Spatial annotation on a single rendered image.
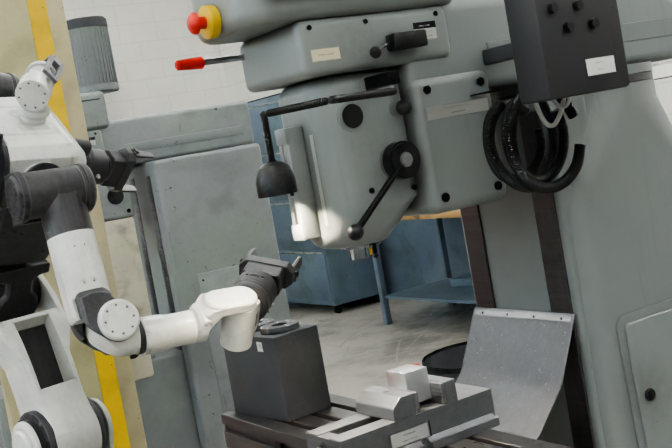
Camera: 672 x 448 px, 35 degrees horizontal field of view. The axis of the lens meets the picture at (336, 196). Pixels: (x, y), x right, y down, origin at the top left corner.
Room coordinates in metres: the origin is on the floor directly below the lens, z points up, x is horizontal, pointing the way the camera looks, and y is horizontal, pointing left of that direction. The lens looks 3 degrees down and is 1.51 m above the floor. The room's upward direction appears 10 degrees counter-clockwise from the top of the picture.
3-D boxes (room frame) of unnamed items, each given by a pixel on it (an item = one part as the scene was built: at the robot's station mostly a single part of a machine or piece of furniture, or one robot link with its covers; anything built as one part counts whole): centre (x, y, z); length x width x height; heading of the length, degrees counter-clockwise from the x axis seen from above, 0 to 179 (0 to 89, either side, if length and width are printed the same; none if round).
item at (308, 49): (2.06, -0.07, 1.68); 0.34 x 0.24 x 0.10; 121
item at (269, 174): (1.91, 0.10, 1.46); 0.07 x 0.07 x 0.06
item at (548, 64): (1.91, -0.46, 1.62); 0.20 x 0.09 x 0.21; 121
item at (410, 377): (1.97, -0.07, 1.04); 0.06 x 0.05 x 0.06; 32
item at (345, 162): (2.04, -0.03, 1.47); 0.21 x 0.19 x 0.32; 31
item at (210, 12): (1.92, 0.17, 1.76); 0.06 x 0.02 x 0.06; 31
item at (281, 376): (2.39, 0.20, 1.03); 0.22 x 0.12 x 0.20; 37
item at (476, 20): (2.30, -0.46, 1.66); 0.80 x 0.23 x 0.20; 121
